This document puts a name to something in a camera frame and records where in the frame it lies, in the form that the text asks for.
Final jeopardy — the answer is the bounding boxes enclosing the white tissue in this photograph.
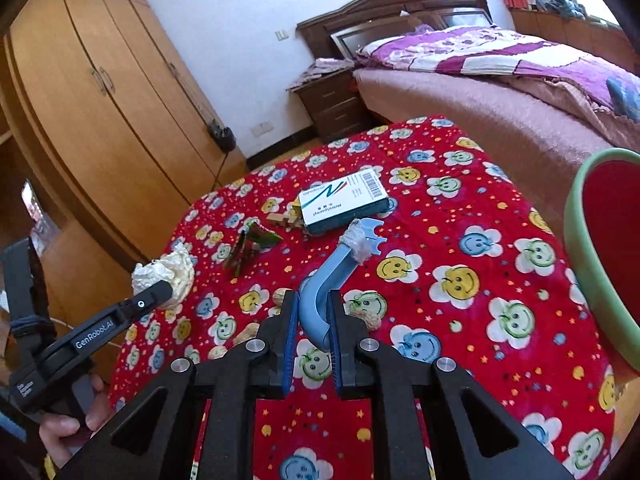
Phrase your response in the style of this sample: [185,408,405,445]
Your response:
[131,244,195,310]

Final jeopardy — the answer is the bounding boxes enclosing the blue plastic razor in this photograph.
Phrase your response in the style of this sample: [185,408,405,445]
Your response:
[298,218,386,352]

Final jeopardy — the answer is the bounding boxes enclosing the red green trash bin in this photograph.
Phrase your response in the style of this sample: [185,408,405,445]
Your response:
[563,148,639,370]

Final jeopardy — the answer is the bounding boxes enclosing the left hand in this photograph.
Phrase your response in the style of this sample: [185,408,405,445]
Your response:
[39,375,115,468]

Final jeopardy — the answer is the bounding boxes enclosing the peanut shell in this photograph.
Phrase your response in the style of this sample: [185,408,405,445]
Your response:
[349,309,382,332]

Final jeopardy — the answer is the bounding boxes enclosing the red smiley flower blanket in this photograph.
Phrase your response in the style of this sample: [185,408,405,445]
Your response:
[110,117,615,479]

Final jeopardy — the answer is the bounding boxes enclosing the green red candy wrapper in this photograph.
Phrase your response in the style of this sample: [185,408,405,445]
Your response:
[224,220,282,278]

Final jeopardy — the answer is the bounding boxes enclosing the wooden wardrobe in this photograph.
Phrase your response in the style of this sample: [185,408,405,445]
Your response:
[1,0,246,334]

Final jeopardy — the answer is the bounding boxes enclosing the white blue cardboard box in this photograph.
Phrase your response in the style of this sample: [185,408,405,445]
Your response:
[298,168,390,236]

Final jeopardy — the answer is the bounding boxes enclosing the black bag on wardrobe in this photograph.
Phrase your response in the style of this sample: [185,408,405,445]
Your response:
[207,119,236,155]

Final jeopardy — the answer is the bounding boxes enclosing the dark wooden nightstand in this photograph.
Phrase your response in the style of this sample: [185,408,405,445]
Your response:
[288,58,378,144]

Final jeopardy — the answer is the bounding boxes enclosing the blue plaid pillow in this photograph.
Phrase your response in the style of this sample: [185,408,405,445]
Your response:
[606,78,640,122]

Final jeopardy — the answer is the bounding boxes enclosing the purple floral quilt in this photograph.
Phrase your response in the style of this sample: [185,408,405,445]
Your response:
[357,25,639,112]

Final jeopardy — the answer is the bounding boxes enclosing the wooden bed with mattress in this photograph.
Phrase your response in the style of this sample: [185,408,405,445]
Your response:
[296,0,639,229]

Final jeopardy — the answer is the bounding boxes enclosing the long wooden window cabinet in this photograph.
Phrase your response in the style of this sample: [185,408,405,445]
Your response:
[510,9,639,75]

